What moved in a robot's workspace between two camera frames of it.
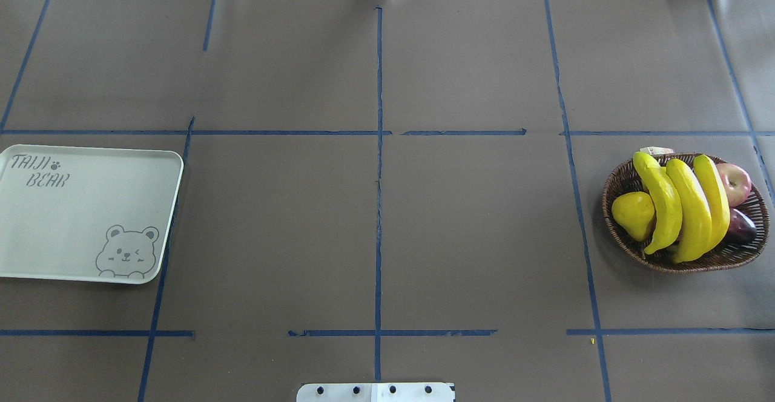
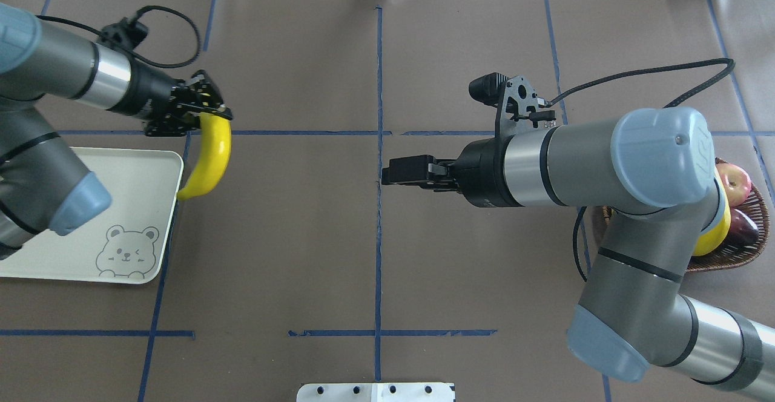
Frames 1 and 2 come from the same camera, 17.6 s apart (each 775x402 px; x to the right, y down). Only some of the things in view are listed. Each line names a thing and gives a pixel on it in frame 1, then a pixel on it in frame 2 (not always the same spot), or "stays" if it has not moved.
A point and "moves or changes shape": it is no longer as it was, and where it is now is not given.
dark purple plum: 742,230 stays
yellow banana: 656,181 moves or changes shape
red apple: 737,181 stays
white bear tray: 91,214 stays
